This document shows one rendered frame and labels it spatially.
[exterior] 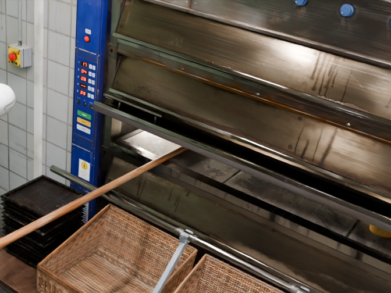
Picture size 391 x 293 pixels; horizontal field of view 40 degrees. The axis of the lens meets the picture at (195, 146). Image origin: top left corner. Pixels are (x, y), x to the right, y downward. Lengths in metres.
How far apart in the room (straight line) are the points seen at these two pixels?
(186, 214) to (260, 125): 0.61
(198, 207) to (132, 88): 0.62
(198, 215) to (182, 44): 0.78
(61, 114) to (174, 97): 0.74
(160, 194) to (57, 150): 0.68
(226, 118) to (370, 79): 0.61
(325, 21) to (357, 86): 0.26
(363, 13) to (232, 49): 0.52
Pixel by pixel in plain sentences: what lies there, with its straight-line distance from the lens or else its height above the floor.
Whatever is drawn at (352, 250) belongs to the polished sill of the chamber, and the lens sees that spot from 2.21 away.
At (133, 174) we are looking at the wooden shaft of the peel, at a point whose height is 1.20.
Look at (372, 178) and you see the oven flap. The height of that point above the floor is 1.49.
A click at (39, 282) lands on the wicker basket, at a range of 2.65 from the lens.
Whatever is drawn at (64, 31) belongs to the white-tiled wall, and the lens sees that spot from 2.71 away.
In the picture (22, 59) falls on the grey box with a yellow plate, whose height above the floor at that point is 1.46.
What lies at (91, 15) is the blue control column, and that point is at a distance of 2.53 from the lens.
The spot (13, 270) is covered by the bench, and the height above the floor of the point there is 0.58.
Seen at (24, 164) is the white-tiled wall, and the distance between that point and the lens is 3.22.
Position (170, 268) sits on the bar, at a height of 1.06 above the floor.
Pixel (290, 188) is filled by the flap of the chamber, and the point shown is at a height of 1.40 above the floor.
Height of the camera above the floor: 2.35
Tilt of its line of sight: 26 degrees down
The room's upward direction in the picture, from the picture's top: 8 degrees clockwise
